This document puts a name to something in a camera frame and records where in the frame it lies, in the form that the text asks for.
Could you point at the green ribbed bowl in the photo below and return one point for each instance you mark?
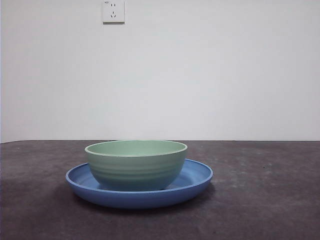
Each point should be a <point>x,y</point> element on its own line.
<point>136,170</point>

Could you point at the blue round plate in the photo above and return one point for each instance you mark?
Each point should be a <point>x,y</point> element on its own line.
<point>140,200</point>

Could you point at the white wall socket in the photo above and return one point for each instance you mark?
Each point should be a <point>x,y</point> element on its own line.
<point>113,17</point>

